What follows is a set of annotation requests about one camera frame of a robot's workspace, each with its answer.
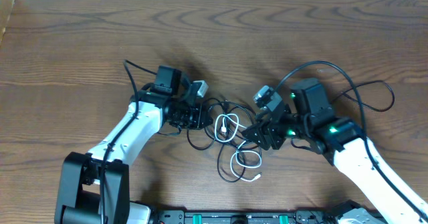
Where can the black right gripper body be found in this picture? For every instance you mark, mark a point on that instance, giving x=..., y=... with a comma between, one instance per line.
x=290, y=124

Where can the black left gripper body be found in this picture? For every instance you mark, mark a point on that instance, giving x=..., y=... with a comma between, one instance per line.
x=184, y=114

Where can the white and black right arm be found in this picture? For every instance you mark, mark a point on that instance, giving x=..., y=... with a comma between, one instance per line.
x=340, y=140

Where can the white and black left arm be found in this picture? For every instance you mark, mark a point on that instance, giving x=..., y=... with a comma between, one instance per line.
x=94, y=187

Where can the brown cardboard panel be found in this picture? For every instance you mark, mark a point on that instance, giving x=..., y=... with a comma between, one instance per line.
x=6, y=7

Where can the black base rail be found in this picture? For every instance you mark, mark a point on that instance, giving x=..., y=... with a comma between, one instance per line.
x=348, y=212

